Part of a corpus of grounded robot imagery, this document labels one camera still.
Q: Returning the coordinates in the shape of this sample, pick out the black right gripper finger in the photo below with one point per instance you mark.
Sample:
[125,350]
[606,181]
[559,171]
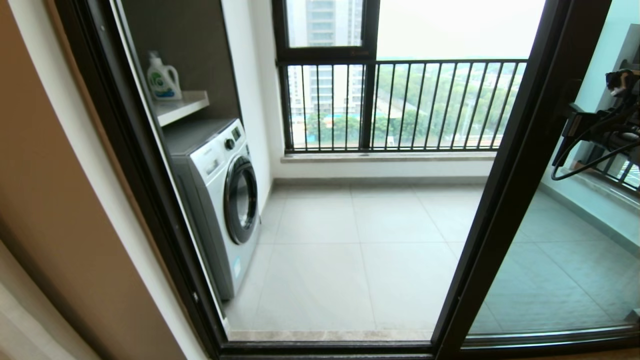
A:
[580,130]
[582,114]

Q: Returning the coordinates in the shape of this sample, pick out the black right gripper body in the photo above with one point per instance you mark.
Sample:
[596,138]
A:
[622,130]

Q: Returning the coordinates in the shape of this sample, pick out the black balcony railing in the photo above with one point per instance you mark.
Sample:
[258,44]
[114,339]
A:
[440,105]
[625,175]

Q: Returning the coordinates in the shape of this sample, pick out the stone window sill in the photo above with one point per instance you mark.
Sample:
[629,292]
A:
[390,157]
[595,200]

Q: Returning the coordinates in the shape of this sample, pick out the dark framed fixed glass panel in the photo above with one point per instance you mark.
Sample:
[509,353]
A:
[575,280]

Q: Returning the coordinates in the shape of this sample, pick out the white front-load washing machine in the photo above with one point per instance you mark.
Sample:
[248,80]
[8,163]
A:
[215,200]

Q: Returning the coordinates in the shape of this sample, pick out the dark cabinet niche panel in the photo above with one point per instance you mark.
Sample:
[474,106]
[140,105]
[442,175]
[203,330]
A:
[190,45]

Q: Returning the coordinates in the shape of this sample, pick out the white detergent bottle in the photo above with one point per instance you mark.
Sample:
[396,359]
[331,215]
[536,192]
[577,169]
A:
[164,75]

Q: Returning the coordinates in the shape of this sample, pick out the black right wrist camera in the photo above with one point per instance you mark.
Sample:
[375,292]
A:
[627,85]

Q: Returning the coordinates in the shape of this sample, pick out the dark balcony window frame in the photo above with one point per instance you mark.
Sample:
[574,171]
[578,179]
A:
[369,90]

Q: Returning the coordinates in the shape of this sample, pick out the white wall shelf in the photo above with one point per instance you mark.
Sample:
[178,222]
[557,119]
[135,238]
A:
[182,106]

